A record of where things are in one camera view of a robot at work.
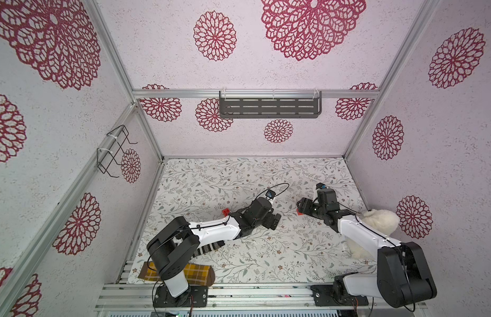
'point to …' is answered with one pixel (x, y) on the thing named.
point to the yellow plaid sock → (198, 274)
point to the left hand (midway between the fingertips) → (270, 211)
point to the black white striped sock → (208, 247)
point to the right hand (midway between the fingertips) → (301, 202)
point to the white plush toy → (384, 221)
